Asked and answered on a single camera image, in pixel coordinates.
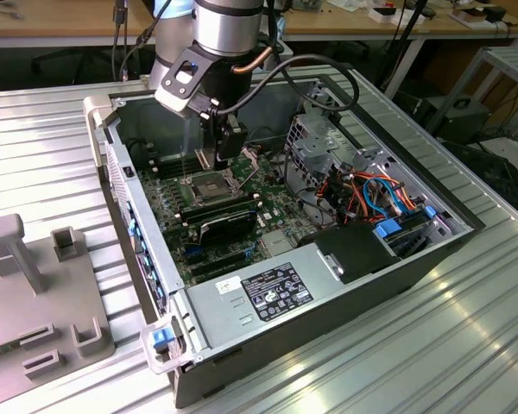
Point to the silver green CPU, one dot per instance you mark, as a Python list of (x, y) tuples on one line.
[(207, 160)]

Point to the white box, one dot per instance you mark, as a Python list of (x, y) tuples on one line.
[(373, 15)]

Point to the grey parts rack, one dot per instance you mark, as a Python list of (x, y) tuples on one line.
[(26, 302)]

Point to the black graphics card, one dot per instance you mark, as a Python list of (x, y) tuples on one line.
[(229, 226)]

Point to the silver power supply unit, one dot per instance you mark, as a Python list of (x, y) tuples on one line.
[(224, 310)]

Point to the metal shelf frame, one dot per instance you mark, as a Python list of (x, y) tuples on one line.
[(513, 64)]

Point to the silver perforated drive cage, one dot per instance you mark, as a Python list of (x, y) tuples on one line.
[(315, 151)]

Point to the black equipment box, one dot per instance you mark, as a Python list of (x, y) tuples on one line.
[(457, 123)]

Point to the silver chipset heatsink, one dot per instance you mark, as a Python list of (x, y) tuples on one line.
[(277, 245)]

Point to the CPU socket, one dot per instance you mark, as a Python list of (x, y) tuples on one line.
[(211, 192)]

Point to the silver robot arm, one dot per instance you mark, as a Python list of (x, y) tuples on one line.
[(226, 30)]

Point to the black bag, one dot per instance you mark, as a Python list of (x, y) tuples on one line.
[(488, 172)]

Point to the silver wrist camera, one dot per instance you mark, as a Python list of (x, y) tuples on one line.
[(174, 101)]

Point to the blue disk carrier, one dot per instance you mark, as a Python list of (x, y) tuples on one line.
[(393, 228)]

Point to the brown cardboard box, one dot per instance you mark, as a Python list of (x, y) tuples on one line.
[(470, 19)]

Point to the blue expansion slot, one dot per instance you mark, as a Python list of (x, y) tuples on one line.
[(192, 250)]

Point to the wooden desk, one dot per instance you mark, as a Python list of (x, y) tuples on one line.
[(47, 21), (336, 21)]

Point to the green motherboard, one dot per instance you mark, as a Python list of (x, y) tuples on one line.
[(276, 194)]

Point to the black expansion slot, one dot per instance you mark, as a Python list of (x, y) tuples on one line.
[(220, 268), (215, 258)]

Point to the black plastic shroud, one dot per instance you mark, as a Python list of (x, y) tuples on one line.
[(358, 254)]

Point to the small blue latch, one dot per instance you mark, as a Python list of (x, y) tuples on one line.
[(430, 212)]

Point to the black silver PC case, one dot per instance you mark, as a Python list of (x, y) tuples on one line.
[(311, 345)]

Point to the blue plastic clip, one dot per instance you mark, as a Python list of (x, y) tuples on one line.
[(162, 338)]

